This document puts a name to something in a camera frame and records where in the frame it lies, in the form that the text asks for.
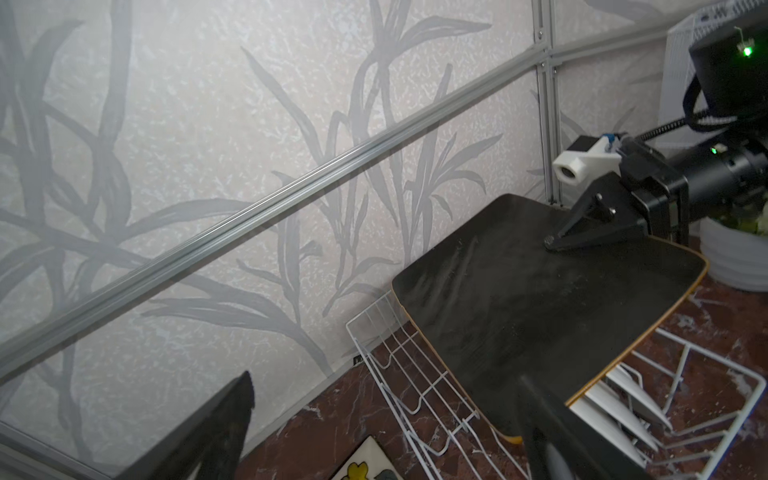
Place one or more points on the white round plate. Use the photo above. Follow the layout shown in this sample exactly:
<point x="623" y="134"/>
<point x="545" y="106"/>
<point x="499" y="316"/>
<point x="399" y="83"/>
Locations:
<point x="619" y="376"/>
<point x="607" y="400"/>
<point x="607" y="428"/>

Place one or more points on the white round plate leftmost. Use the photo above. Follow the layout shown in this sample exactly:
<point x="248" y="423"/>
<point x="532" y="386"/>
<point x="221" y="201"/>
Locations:
<point x="607" y="428"/>

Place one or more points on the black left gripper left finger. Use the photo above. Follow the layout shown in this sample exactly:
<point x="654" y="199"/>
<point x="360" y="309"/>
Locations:
<point x="208" y="444"/>

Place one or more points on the white wire dish rack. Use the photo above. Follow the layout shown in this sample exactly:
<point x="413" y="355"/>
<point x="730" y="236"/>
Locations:
<point x="707" y="397"/>

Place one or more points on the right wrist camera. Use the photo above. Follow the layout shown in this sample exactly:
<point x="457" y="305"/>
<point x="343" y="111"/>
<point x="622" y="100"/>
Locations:
<point x="587" y="159"/>

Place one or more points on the white ribbed flower pot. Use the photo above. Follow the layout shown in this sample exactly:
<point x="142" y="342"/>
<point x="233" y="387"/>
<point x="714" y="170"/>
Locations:
<point x="734" y="241"/>

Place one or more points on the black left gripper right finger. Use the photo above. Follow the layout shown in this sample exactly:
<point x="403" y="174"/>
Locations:
<point x="559" y="445"/>

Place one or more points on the white mesh wall basket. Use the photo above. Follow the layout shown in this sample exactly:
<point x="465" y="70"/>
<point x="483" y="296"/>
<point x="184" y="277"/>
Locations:
<point x="678" y="67"/>

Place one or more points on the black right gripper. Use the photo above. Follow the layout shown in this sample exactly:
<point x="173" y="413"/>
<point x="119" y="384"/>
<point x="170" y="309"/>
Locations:
<point x="670" y="192"/>

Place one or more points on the black square plate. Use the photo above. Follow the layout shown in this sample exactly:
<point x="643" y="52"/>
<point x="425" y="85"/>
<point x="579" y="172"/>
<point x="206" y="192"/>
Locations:
<point x="367" y="462"/>
<point x="494" y="305"/>

